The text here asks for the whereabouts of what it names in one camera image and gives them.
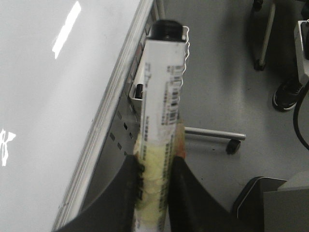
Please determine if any white glossy whiteboard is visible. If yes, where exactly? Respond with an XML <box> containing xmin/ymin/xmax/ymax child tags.
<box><xmin>0</xmin><ymin>0</ymin><xmax>153</xmax><ymax>232</ymax></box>

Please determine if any grey perforated board stand panel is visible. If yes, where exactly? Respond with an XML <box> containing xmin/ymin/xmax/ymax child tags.
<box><xmin>83</xmin><ymin>0</ymin><xmax>165</xmax><ymax>209</ymax></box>

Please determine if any black cable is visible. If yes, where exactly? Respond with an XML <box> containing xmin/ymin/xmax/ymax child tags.
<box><xmin>293</xmin><ymin>79</ymin><xmax>309</xmax><ymax>147</ymax></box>

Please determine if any white marker tray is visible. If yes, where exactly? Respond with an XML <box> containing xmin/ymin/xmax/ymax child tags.
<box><xmin>129</xmin><ymin>64</ymin><xmax>145</xmax><ymax>100</ymax></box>

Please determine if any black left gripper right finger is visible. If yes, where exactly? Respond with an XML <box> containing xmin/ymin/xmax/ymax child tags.
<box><xmin>168</xmin><ymin>157</ymin><xmax>238</xmax><ymax>232</ymax></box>

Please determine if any black sneaker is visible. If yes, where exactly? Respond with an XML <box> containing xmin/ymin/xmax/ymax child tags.
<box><xmin>272</xmin><ymin>78</ymin><xmax>303</xmax><ymax>112</ymax></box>

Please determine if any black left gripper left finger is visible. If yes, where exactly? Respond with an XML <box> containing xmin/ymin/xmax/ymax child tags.
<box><xmin>53</xmin><ymin>154</ymin><xmax>143</xmax><ymax>232</ymax></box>

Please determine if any grey robot base corner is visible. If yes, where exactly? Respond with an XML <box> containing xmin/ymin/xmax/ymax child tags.
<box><xmin>231</xmin><ymin>171</ymin><xmax>309</xmax><ymax>232</ymax></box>

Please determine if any grey stand leg with caster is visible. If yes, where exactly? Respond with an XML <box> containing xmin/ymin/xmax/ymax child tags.
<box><xmin>185</xmin><ymin>127</ymin><xmax>246</xmax><ymax>155</ymax></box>

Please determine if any white black-tip whiteboard marker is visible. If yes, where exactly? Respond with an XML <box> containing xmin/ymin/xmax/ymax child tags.
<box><xmin>134</xmin><ymin>19</ymin><xmax>188</xmax><ymax>232</ymax></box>

